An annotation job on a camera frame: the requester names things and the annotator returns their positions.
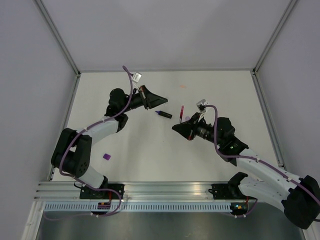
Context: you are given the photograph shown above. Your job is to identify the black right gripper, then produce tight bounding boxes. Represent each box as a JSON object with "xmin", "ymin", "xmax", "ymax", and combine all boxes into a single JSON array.
[{"xmin": 172, "ymin": 112, "xmax": 223, "ymax": 147}]

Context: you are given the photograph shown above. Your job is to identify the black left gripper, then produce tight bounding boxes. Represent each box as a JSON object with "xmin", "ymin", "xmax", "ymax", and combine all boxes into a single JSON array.
[{"xmin": 121, "ymin": 85, "xmax": 168, "ymax": 113}]

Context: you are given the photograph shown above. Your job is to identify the black purple highlighter pen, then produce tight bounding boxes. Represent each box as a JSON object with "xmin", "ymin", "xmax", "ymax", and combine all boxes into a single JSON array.
[{"xmin": 155, "ymin": 110, "xmax": 173, "ymax": 119}]

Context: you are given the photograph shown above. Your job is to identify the red transparent pen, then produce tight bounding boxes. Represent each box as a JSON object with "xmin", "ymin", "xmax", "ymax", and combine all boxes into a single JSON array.
[{"xmin": 179, "ymin": 105, "xmax": 184, "ymax": 124}]

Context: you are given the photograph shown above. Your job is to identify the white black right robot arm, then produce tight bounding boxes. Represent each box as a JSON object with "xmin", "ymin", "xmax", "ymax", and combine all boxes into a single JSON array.
[{"xmin": 172, "ymin": 112, "xmax": 320, "ymax": 230}]

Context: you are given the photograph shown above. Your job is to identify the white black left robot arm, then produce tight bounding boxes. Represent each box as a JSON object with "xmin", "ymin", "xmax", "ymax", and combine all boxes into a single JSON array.
[{"xmin": 51, "ymin": 85, "xmax": 168, "ymax": 200}]

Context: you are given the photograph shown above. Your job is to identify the small purple block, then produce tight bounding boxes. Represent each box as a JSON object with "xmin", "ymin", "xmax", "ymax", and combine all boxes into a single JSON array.
[{"xmin": 103, "ymin": 153, "xmax": 111, "ymax": 161}]

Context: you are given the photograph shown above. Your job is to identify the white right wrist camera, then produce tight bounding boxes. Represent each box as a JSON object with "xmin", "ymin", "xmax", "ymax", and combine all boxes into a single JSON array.
[{"xmin": 196, "ymin": 99, "xmax": 209, "ymax": 122}]

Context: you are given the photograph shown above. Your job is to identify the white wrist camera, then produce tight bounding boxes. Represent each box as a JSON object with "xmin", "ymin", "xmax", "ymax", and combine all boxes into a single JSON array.
[
  {"xmin": 131, "ymin": 72, "xmax": 142, "ymax": 84},
  {"xmin": 196, "ymin": 99, "xmax": 209, "ymax": 122}
]

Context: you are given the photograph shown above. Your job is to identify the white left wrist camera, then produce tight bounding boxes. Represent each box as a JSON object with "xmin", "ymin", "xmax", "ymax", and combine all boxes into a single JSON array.
[{"xmin": 131, "ymin": 72, "xmax": 142, "ymax": 84}]

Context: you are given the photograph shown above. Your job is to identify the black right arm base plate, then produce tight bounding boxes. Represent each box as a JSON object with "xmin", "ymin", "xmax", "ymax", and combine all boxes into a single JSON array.
[{"xmin": 208, "ymin": 183, "xmax": 235, "ymax": 200}]

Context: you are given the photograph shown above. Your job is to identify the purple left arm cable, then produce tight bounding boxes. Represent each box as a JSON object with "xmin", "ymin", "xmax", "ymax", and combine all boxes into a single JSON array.
[{"xmin": 58, "ymin": 65, "xmax": 138, "ymax": 187}]

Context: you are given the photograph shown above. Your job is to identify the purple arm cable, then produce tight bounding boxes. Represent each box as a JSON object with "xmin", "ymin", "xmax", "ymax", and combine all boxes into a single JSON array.
[
  {"xmin": 203, "ymin": 104, "xmax": 320, "ymax": 203},
  {"xmin": 58, "ymin": 65, "xmax": 138, "ymax": 187}
]

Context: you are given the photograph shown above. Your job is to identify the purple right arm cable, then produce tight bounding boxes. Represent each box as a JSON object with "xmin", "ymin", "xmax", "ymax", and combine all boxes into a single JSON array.
[{"xmin": 203, "ymin": 104, "xmax": 320, "ymax": 203}]

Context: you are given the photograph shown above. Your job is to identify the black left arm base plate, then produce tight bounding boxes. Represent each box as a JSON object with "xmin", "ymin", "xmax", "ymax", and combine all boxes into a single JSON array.
[{"xmin": 79, "ymin": 183, "xmax": 125, "ymax": 200}]

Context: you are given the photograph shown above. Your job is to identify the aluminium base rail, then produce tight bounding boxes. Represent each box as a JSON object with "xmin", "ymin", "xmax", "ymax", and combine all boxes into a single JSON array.
[{"xmin": 34, "ymin": 181, "xmax": 298, "ymax": 201}]

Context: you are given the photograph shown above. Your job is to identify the aluminium frame post left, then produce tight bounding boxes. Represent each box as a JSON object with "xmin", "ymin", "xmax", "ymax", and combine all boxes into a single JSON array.
[{"xmin": 33, "ymin": 0, "xmax": 81, "ymax": 77}]

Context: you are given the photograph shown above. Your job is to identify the aluminium frame post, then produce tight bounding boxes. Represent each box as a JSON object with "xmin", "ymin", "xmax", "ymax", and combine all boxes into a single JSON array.
[
  {"xmin": 251, "ymin": 0, "xmax": 300, "ymax": 75},
  {"xmin": 33, "ymin": 0, "xmax": 81, "ymax": 77}
]

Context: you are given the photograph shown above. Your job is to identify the white slotted cable duct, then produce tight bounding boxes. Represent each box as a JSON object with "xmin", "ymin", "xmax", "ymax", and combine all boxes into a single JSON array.
[{"xmin": 44, "ymin": 201, "xmax": 232, "ymax": 213}]

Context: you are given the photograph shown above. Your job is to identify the aluminium frame post right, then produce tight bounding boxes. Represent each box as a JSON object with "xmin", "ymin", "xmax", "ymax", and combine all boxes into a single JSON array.
[{"xmin": 251, "ymin": 0, "xmax": 300, "ymax": 75}]

